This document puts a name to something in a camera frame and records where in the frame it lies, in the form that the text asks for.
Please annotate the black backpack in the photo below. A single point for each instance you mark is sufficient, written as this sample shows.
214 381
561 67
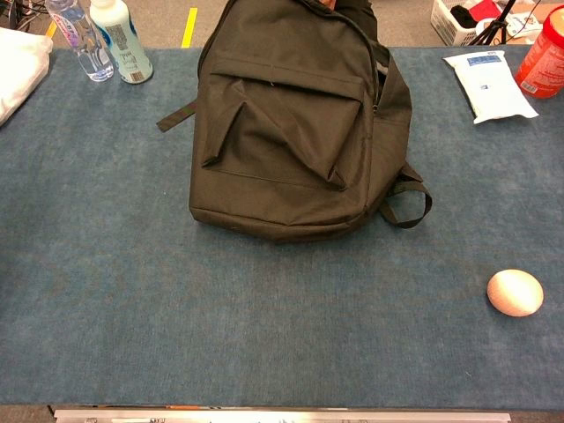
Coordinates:
282 132

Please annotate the blue felt table mat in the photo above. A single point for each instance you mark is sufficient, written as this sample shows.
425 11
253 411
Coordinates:
132 286

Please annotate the yellow floor tape strip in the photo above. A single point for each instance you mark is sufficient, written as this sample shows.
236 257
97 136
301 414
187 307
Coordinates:
190 27

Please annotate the white light-blue lotion bottle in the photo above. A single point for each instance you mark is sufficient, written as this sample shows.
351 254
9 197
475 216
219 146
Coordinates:
125 44

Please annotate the white wet wipes pack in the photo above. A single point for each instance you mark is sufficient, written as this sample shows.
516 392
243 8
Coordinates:
491 86

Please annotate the beige wooden egg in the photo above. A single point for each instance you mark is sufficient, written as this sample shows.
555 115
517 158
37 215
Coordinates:
514 292

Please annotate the white plastic laundry basket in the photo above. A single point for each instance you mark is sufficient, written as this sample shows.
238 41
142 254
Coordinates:
454 26

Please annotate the clear plastic water bottle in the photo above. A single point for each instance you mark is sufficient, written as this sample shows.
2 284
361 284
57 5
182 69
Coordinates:
86 44

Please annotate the black tripod stand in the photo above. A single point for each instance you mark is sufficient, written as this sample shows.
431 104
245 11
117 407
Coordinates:
495 24

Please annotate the white plastic bag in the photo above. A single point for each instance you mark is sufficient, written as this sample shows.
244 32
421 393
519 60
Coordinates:
20 70

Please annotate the red plastic canister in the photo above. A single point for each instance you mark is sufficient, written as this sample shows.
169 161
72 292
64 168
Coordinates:
543 53

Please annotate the silver aluminium table rail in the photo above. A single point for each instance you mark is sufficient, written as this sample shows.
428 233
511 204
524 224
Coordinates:
282 416

